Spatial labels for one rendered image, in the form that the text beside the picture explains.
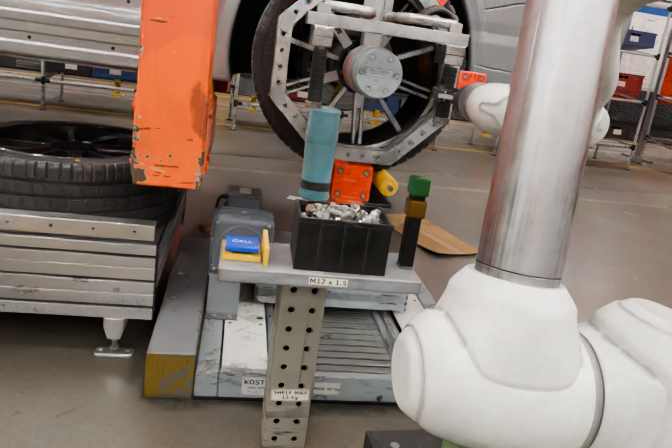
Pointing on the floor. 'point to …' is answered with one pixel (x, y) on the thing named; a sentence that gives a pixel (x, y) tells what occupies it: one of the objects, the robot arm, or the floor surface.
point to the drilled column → (291, 365)
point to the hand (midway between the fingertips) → (446, 92)
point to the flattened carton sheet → (434, 237)
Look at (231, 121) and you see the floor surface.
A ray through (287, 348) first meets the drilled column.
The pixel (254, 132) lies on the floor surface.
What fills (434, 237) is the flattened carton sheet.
